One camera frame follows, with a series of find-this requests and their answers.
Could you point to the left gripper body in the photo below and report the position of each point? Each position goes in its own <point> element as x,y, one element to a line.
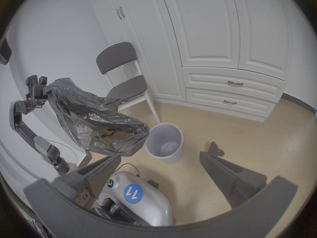
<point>39,93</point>

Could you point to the white wardrobe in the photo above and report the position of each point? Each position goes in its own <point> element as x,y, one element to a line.
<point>210,33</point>

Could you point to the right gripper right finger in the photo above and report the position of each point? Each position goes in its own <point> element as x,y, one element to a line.
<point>230,180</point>

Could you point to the white chair with grey cushions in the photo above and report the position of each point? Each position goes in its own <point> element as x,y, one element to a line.
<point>116,56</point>

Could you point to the white trash bin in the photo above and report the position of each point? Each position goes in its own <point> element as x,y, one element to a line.
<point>154,137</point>

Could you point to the black plastic bag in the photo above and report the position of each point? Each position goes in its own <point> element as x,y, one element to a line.
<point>74,103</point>

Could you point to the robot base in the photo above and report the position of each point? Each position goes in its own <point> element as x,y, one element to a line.
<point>153,207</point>

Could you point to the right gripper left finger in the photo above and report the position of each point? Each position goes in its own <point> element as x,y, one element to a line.
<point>91,180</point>

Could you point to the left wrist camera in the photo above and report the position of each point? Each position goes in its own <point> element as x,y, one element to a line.
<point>42,79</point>

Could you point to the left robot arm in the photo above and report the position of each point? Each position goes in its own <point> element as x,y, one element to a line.
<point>42,146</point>

